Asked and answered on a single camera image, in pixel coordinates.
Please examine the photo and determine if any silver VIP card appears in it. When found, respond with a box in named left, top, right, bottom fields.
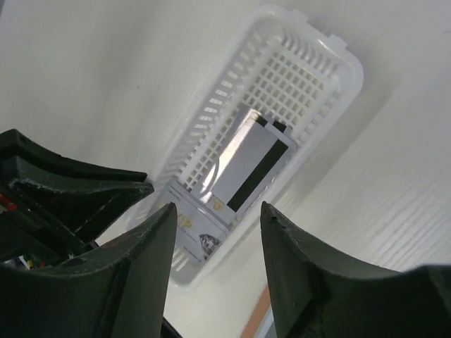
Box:
left=159, top=182, right=228, bottom=263

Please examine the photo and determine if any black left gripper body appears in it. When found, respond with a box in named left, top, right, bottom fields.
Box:
left=1, top=158, right=95, bottom=266

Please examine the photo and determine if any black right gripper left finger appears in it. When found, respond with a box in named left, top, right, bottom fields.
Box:
left=1, top=203, right=177, bottom=337

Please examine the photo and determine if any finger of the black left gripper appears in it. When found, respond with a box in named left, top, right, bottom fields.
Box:
left=1, top=129, right=147, bottom=182
left=8, top=177, right=154, bottom=236

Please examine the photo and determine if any white plastic basket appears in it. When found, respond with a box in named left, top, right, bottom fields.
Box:
left=147, top=5, right=364, bottom=288

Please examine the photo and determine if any tan leather card holder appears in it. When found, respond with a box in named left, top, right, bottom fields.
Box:
left=240, top=287, right=276, bottom=338

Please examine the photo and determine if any grey card in basket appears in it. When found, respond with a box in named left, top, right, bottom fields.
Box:
left=210, top=106, right=297, bottom=215

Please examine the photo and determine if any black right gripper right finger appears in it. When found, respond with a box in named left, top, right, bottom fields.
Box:
left=261, top=203, right=450, bottom=337

